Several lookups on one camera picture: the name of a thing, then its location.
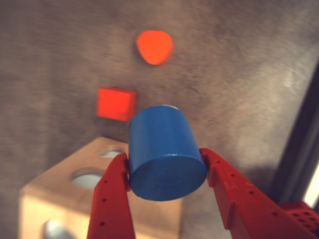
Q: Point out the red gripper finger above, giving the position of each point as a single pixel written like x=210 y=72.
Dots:
x=249 y=211
x=109 y=204

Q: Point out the red cube block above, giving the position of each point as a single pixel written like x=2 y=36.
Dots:
x=114 y=103

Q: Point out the orange rounded triangle block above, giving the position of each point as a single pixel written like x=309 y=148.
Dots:
x=154 y=47

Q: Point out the red perforated base plate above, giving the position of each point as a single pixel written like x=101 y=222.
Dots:
x=299 y=216

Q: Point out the wooden shape sorter box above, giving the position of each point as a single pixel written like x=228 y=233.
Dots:
x=49 y=206

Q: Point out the aluminium profile rail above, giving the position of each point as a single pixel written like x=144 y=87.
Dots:
x=301 y=149

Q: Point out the blue cylinder block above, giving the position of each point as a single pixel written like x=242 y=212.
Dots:
x=162 y=149

